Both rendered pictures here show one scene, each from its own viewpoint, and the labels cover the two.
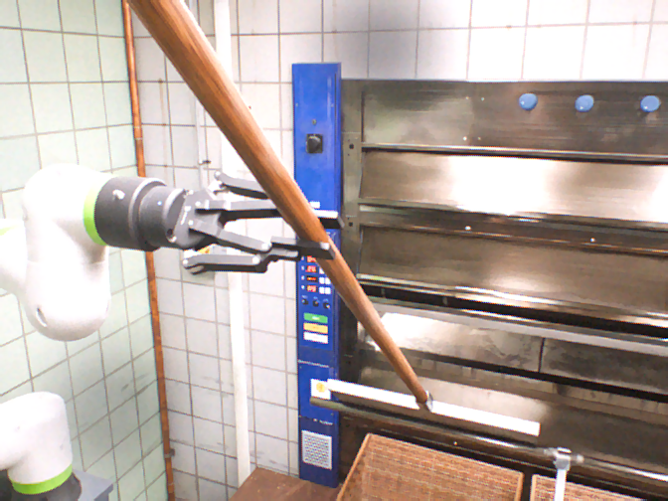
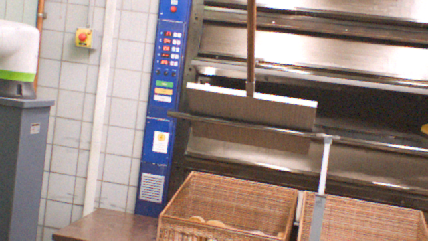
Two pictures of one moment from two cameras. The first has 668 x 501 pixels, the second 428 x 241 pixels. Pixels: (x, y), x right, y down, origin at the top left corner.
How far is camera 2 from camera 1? 1.17 m
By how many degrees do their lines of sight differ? 16
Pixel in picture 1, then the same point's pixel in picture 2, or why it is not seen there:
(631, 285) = (368, 58)
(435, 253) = not seen: hidden behind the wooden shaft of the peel
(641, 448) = (371, 168)
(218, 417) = (72, 171)
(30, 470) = (17, 61)
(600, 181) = not seen: outside the picture
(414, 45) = not seen: outside the picture
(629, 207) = (368, 9)
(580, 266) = (338, 47)
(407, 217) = (235, 14)
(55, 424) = (36, 38)
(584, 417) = (337, 150)
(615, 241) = (360, 30)
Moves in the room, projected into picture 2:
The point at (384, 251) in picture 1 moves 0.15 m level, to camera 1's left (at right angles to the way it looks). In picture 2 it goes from (217, 38) to (188, 34)
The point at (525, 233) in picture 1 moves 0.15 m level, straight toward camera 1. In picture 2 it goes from (307, 25) to (308, 22)
